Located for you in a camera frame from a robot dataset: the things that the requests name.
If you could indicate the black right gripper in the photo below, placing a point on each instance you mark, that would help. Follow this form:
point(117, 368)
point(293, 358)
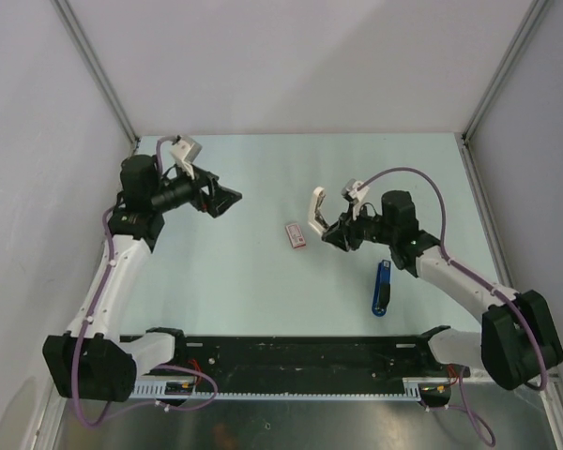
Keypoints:
point(343, 234)

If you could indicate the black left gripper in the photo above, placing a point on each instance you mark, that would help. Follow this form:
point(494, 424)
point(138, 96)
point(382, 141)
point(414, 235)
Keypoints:
point(219, 198)

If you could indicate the blue and black stapler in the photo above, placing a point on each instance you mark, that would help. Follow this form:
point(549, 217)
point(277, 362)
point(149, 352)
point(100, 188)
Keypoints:
point(382, 289)

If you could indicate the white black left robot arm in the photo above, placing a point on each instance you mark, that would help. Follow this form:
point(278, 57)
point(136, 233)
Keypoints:
point(90, 360)

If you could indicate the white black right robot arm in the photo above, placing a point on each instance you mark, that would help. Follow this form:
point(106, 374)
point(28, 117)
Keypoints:
point(517, 340)

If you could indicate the red white staple box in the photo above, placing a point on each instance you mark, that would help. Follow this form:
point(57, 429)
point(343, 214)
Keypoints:
point(295, 235)

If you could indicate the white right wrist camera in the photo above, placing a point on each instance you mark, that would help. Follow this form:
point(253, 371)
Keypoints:
point(355, 193)

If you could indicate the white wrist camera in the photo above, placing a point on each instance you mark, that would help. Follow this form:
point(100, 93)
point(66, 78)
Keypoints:
point(184, 151)
point(355, 193)

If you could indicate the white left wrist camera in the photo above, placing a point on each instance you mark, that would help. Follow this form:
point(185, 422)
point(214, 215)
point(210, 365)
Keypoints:
point(184, 151)

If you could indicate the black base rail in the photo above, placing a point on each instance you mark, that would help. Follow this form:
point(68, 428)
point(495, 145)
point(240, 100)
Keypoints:
point(307, 366)

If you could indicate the aluminium frame post left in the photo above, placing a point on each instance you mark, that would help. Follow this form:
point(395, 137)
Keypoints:
point(90, 58)

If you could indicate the aluminium frame post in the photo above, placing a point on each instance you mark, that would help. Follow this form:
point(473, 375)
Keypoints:
point(90, 58)
point(524, 33)

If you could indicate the aluminium frame post right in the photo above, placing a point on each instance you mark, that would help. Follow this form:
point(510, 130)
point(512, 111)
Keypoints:
point(524, 33)

